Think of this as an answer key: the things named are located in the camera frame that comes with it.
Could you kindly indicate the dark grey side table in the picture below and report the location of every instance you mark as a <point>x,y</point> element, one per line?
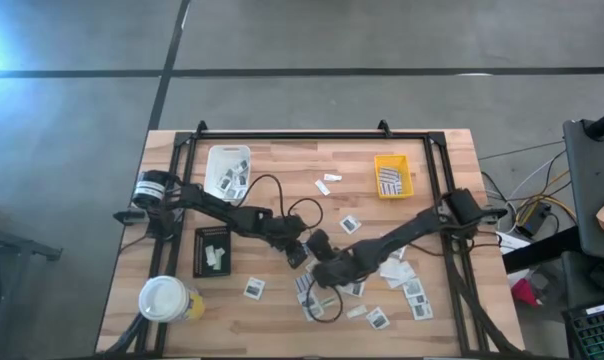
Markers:
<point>594,190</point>

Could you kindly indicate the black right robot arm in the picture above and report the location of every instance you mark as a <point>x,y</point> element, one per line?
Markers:
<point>407,232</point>

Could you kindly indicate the white plastic bin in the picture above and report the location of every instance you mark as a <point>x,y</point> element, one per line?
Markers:
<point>212,155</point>

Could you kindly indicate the knuckle fabric bandage packet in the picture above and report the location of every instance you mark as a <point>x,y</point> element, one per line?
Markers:
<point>389,174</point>

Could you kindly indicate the green striped bandage packet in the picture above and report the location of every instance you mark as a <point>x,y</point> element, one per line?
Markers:
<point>327,301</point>

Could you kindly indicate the yellow plastic basket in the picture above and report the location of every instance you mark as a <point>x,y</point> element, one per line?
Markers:
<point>379,175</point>

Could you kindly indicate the plain white gauze packet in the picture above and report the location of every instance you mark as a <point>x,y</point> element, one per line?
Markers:
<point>392,267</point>
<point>404,277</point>

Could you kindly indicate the red object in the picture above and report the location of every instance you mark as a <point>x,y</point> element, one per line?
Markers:
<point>526,292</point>

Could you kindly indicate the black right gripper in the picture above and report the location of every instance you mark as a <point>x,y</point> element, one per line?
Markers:
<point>339,267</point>

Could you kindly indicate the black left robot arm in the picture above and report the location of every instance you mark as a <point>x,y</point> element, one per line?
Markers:
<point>217,210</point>

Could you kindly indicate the black power adapter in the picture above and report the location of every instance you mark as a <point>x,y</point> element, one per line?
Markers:
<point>532,220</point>

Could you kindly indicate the twisted white strip packet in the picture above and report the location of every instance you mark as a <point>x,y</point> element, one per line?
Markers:
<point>332,177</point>

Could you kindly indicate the white paper sheet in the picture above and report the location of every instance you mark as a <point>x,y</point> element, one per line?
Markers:
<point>512,242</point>

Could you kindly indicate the backlit black keyboard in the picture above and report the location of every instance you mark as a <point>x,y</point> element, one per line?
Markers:
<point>597,332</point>

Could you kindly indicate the black plastic basket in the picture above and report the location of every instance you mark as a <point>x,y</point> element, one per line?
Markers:
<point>199,260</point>

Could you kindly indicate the black stand base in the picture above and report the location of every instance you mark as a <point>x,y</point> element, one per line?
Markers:
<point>12,245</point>

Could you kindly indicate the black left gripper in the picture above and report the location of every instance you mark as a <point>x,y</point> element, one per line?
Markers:
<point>289,235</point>

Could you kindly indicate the black table leg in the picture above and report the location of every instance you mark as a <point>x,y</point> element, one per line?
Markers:
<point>542,249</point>

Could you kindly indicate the blue striped bandage packet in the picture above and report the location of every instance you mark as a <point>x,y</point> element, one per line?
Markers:
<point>391,188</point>
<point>303,283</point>
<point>399,251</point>

